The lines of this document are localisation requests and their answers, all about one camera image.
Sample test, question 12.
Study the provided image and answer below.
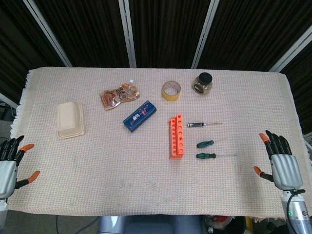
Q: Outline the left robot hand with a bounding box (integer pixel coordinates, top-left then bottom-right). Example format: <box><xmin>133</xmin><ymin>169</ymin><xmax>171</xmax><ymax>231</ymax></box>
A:
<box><xmin>0</xmin><ymin>135</ymin><xmax>41</xmax><ymax>199</ymax></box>

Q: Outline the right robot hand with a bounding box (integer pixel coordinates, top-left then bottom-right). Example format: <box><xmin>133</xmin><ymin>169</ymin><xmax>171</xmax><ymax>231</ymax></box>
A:
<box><xmin>253</xmin><ymin>130</ymin><xmax>305</xmax><ymax>191</ymax></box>

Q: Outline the long green black screwdriver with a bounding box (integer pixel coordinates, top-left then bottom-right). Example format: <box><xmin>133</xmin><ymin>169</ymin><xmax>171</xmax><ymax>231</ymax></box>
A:
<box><xmin>195</xmin><ymin>153</ymin><xmax>237</xmax><ymax>159</ymax></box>

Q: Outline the short green black screwdriver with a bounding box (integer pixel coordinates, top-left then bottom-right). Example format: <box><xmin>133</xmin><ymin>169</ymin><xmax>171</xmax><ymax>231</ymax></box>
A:
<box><xmin>196</xmin><ymin>137</ymin><xmax>229</xmax><ymax>149</ymax></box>

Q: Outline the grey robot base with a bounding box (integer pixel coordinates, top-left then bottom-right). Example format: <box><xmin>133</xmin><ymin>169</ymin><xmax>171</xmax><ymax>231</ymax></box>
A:
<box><xmin>97</xmin><ymin>215</ymin><xmax>204</xmax><ymax>234</ymax></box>

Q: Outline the black metal precision screwdriver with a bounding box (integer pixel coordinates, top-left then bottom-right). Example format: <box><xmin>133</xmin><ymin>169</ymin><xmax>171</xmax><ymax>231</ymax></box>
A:
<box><xmin>187</xmin><ymin>122</ymin><xmax>223</xmax><ymax>128</ymax></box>

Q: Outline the orange screwdriver holder block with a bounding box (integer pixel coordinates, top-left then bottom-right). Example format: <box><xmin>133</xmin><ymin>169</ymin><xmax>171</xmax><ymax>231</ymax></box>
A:
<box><xmin>168</xmin><ymin>113</ymin><xmax>186</xmax><ymax>161</ymax></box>

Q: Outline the black equipment box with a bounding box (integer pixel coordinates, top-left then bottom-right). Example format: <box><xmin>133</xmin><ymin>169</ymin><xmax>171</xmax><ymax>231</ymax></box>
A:
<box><xmin>0</xmin><ymin>101</ymin><xmax>14</xmax><ymax>120</ymax></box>

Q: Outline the beige lidded food container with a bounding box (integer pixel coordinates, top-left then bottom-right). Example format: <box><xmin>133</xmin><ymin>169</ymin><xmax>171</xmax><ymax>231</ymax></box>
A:
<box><xmin>57</xmin><ymin>101</ymin><xmax>85</xmax><ymax>140</ymax></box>

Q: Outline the dark pleated partition panel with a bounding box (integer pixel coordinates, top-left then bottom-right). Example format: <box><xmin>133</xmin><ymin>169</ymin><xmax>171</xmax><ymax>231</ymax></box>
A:
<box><xmin>129</xmin><ymin>0</ymin><xmax>211</xmax><ymax>69</ymax></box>
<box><xmin>197</xmin><ymin>0</ymin><xmax>312</xmax><ymax>71</ymax></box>
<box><xmin>30</xmin><ymin>0</ymin><xmax>130</xmax><ymax>68</ymax></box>
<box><xmin>0</xmin><ymin>0</ymin><xmax>66</xmax><ymax>100</ymax></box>
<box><xmin>280</xmin><ymin>42</ymin><xmax>312</xmax><ymax>135</ymax></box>

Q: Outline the beige woven tablecloth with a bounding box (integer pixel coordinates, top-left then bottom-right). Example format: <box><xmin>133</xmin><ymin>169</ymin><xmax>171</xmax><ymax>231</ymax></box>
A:
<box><xmin>9</xmin><ymin>67</ymin><xmax>309</xmax><ymax>224</ymax></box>

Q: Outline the glass jar black lid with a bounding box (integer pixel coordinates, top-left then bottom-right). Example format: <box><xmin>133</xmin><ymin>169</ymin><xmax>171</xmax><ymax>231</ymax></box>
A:
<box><xmin>194</xmin><ymin>72</ymin><xmax>214</xmax><ymax>94</ymax></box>

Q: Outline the orange drink pouch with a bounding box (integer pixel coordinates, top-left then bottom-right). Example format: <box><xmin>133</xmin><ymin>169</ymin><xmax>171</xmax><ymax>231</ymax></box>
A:
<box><xmin>99</xmin><ymin>78</ymin><xmax>141</xmax><ymax>112</ymax></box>

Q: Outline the yellow tape roll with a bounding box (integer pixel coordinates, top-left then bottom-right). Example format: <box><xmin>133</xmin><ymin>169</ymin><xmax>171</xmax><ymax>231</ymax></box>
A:
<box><xmin>161</xmin><ymin>80</ymin><xmax>182</xmax><ymax>102</ymax></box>

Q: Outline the blue printed pencil case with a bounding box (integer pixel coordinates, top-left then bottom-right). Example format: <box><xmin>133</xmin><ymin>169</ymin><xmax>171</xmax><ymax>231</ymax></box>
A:
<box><xmin>122</xmin><ymin>100</ymin><xmax>157</xmax><ymax>133</ymax></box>

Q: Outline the silver partition post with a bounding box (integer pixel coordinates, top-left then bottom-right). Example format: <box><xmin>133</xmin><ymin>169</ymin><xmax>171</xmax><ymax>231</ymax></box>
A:
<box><xmin>23</xmin><ymin>0</ymin><xmax>73</xmax><ymax>68</ymax></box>
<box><xmin>191</xmin><ymin>0</ymin><xmax>220</xmax><ymax>69</ymax></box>
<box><xmin>0</xmin><ymin>92</ymin><xmax>20</xmax><ymax>110</ymax></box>
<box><xmin>269</xmin><ymin>33</ymin><xmax>312</xmax><ymax>72</ymax></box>
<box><xmin>118</xmin><ymin>0</ymin><xmax>137</xmax><ymax>68</ymax></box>

